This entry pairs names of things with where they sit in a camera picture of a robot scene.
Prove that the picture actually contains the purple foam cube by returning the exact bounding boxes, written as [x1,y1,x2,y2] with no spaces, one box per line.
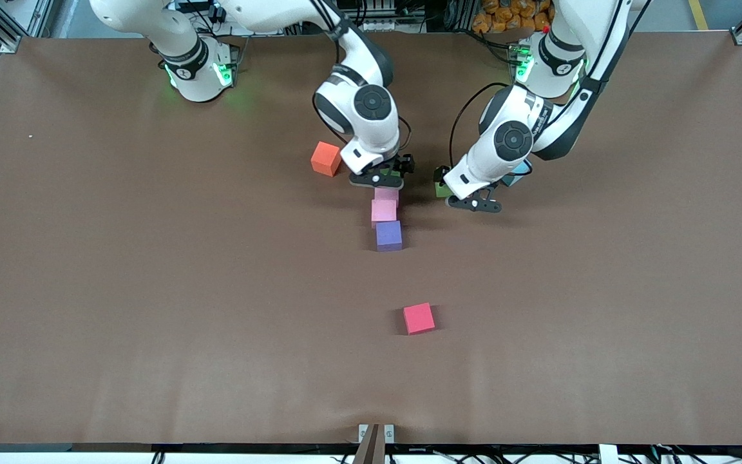
[376,220,403,252]

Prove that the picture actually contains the teal foam cube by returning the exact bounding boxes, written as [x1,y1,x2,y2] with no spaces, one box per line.
[508,160,533,188]

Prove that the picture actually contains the orange foam cube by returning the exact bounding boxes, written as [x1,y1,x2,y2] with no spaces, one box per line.
[310,141,342,177]

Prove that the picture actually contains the white equipment rack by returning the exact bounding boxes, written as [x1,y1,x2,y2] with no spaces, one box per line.
[339,0,405,33]

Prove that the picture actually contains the red foam cube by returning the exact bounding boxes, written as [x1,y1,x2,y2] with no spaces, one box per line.
[403,302,436,335]

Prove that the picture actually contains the pile of orange objects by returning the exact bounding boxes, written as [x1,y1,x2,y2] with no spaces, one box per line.
[472,0,553,34]

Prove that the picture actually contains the brown wooden stick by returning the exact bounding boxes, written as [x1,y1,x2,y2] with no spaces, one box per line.
[352,423,386,464]

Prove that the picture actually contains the brown table cover sheet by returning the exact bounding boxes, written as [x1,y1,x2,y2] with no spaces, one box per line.
[0,32,742,447]

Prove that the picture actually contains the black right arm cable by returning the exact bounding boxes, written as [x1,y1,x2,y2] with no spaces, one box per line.
[310,0,412,155]

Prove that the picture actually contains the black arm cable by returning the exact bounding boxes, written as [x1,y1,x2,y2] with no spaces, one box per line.
[450,0,652,169]
[310,0,412,155]

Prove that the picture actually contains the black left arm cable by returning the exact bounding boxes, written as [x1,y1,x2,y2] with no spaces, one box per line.
[450,0,652,169]

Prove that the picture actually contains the metal mounting bracket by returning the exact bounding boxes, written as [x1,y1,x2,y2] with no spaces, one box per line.
[358,423,395,445]

